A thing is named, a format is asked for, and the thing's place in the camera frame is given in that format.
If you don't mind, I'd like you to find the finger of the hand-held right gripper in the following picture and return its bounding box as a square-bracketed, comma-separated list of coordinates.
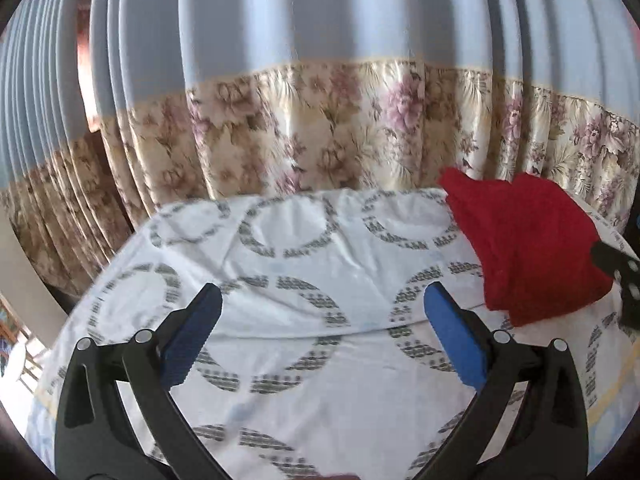
[590, 241, 640, 331]

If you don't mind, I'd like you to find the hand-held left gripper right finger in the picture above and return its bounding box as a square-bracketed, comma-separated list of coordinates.
[422, 281, 588, 480]

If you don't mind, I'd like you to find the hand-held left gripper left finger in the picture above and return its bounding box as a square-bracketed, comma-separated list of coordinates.
[54, 282, 224, 480]

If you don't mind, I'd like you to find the red knit sweater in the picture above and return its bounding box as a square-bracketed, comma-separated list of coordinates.
[438, 167, 615, 327]

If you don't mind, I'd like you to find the white printed bed sheet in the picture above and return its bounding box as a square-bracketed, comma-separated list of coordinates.
[22, 187, 640, 480]

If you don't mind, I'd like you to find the blue curtain with floral border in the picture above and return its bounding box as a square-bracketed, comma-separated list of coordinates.
[0, 0, 136, 298]
[90, 0, 640, 233]

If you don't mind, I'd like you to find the wooden frame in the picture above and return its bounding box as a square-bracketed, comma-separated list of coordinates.
[0, 294, 51, 396]

